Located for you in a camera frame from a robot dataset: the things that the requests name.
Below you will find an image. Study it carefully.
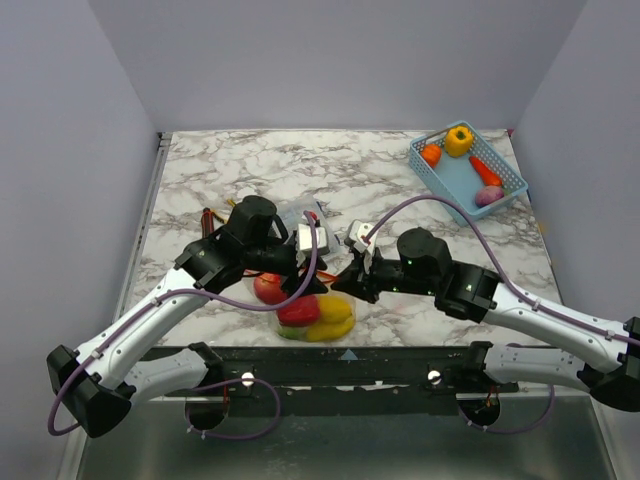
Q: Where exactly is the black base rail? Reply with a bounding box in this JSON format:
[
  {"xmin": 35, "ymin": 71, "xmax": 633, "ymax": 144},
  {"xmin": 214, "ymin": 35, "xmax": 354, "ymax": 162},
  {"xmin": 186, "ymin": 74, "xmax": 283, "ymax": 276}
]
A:
[{"xmin": 163, "ymin": 337, "xmax": 521, "ymax": 417}]

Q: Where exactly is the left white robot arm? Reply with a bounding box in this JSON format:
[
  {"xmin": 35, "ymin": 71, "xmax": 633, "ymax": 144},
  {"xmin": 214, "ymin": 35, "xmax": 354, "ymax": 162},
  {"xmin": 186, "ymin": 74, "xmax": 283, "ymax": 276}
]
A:
[{"xmin": 46, "ymin": 195, "xmax": 328, "ymax": 438}]

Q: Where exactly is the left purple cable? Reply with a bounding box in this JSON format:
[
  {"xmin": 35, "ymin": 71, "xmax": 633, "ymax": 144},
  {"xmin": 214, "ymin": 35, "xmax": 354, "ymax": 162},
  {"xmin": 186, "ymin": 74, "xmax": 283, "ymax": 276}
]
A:
[{"xmin": 47, "ymin": 210, "xmax": 319, "ymax": 437}]

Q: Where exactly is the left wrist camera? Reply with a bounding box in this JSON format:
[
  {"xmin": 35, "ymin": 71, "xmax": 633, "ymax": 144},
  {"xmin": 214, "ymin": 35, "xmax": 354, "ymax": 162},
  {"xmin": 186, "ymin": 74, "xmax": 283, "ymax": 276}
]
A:
[{"xmin": 295, "ymin": 224, "xmax": 330, "ymax": 260}]

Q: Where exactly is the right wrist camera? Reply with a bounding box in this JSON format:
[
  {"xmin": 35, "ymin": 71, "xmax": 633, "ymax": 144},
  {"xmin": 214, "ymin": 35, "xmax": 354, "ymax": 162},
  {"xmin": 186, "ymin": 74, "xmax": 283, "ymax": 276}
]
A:
[{"xmin": 344, "ymin": 220, "xmax": 377, "ymax": 271}]

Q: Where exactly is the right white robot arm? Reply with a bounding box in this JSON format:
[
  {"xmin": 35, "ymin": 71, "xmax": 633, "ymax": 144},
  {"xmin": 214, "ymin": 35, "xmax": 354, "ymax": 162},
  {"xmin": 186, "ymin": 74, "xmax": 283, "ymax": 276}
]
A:
[{"xmin": 332, "ymin": 227, "xmax": 639, "ymax": 412}]

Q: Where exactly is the red toy bell pepper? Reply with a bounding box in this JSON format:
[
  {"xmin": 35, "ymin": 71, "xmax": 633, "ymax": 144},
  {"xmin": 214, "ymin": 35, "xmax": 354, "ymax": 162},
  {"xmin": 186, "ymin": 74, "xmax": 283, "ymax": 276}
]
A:
[{"xmin": 277, "ymin": 295, "xmax": 319, "ymax": 327}]

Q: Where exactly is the blue plastic basket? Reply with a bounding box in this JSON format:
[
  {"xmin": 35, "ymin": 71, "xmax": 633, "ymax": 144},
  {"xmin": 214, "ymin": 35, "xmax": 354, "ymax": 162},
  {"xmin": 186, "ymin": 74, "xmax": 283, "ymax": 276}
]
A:
[{"xmin": 409, "ymin": 121, "xmax": 528, "ymax": 220}]

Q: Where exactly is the yellow toy bell pepper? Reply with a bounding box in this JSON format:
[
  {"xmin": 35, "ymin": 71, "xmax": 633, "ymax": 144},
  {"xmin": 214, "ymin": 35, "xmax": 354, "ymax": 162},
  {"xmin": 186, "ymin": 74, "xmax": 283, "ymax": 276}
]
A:
[{"xmin": 444, "ymin": 125, "xmax": 474, "ymax": 158}]

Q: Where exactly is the yellow toy corn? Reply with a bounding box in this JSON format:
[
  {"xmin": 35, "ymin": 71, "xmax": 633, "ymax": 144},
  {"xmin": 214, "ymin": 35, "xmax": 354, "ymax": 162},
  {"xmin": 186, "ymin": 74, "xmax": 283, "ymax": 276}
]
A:
[{"xmin": 305, "ymin": 316, "xmax": 356, "ymax": 342}]

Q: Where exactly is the red black utility knife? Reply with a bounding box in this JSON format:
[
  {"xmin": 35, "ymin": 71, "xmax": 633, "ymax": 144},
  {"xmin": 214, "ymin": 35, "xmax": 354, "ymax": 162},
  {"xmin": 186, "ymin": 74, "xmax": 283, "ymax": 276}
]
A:
[{"xmin": 200, "ymin": 208, "xmax": 215, "ymax": 238}]

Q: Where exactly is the pink toy onion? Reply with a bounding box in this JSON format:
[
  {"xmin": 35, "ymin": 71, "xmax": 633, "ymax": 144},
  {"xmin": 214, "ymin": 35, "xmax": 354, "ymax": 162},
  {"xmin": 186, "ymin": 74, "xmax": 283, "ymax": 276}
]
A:
[{"xmin": 474, "ymin": 185, "xmax": 505, "ymax": 208}]

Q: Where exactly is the yellow toy lemon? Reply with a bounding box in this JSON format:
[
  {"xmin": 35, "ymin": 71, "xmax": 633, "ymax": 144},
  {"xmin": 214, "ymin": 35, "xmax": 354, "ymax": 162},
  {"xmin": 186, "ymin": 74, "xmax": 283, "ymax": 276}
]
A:
[{"xmin": 317, "ymin": 295, "xmax": 353, "ymax": 324}]

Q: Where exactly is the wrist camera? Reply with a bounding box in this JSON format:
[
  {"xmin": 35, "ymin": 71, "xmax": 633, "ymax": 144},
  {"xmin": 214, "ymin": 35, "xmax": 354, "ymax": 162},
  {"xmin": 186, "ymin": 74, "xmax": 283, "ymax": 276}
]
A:
[
  {"xmin": 344, "ymin": 220, "xmax": 377, "ymax": 271},
  {"xmin": 295, "ymin": 224, "xmax": 330, "ymax": 260}
]

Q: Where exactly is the orange toy pumpkin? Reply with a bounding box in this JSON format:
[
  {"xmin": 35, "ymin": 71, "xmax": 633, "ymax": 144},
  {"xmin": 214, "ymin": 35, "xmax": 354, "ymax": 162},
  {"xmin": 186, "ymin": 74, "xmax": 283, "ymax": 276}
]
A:
[{"xmin": 420, "ymin": 143, "xmax": 442, "ymax": 169}]

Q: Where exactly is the clear zip top bag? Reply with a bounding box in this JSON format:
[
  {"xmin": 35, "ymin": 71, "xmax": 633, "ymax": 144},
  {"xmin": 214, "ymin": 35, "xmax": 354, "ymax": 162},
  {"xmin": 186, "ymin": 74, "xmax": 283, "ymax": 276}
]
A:
[{"xmin": 244, "ymin": 271, "xmax": 357, "ymax": 343}]

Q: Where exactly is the red toy apple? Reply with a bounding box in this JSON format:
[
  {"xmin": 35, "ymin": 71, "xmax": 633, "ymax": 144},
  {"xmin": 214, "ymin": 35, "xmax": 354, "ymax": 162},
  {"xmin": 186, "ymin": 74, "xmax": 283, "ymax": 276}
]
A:
[{"xmin": 253, "ymin": 273, "xmax": 288, "ymax": 305}]

